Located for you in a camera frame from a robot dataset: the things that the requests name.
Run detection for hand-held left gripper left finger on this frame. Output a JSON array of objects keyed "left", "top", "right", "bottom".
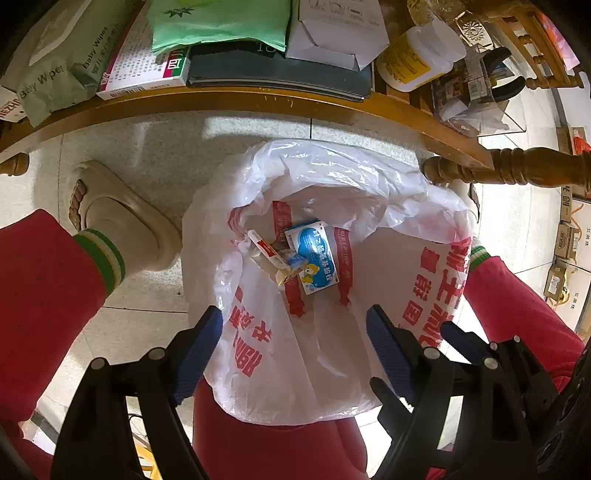
[{"left": 51, "top": 305, "right": 225, "bottom": 480}]

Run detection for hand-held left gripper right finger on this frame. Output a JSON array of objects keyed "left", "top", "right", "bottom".
[{"left": 366, "top": 305, "right": 539, "bottom": 480}]

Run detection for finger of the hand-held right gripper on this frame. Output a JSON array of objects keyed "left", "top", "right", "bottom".
[{"left": 441, "top": 322, "right": 560, "bottom": 416}]

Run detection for white plastic bag red print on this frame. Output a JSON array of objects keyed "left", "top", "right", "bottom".
[{"left": 181, "top": 138, "right": 478, "bottom": 425}]

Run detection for blue white medicine box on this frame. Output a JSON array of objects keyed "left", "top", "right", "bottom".
[{"left": 283, "top": 220, "right": 341, "bottom": 296}]

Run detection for small red white box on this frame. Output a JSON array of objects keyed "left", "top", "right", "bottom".
[{"left": 247, "top": 230, "right": 289, "bottom": 271}]

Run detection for beige slipper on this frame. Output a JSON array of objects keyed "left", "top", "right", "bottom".
[{"left": 69, "top": 160, "right": 182, "bottom": 272}]

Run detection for person's red clothing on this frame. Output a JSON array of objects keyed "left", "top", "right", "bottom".
[{"left": 0, "top": 210, "right": 585, "bottom": 480}]

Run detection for person's left foot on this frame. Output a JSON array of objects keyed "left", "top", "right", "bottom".
[{"left": 68, "top": 178, "right": 100, "bottom": 232}]

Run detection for clear plastic box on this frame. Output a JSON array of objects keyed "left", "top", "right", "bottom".
[{"left": 431, "top": 46, "right": 527, "bottom": 139}]

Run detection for wooden table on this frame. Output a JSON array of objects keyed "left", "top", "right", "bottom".
[{"left": 0, "top": 83, "right": 591, "bottom": 188}]

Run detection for white bottle yellow label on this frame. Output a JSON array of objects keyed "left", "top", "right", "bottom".
[{"left": 376, "top": 21, "right": 467, "bottom": 90}]

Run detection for dark notebook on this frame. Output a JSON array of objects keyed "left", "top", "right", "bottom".
[{"left": 186, "top": 41, "right": 376, "bottom": 103}]

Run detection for white red green medicine box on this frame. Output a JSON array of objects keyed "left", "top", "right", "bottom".
[{"left": 96, "top": 9, "right": 192, "bottom": 101}]

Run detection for yellowish wooden chair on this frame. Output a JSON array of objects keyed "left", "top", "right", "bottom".
[{"left": 480, "top": 0, "right": 583, "bottom": 89}]

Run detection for open white cardboard box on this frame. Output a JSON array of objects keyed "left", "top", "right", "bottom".
[{"left": 285, "top": 0, "right": 391, "bottom": 71}]

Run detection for red printed packet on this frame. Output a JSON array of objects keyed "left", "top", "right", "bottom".
[{"left": 0, "top": 88, "right": 24, "bottom": 123}]

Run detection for grey-green wipes pack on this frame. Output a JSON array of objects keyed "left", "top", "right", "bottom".
[{"left": 0, "top": 0, "right": 139, "bottom": 127}]

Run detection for green plastic packet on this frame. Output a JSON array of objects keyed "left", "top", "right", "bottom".
[{"left": 151, "top": 0, "right": 293, "bottom": 55}]

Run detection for black handled pliers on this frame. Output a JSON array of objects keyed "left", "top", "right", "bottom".
[{"left": 480, "top": 46, "right": 527, "bottom": 100}]

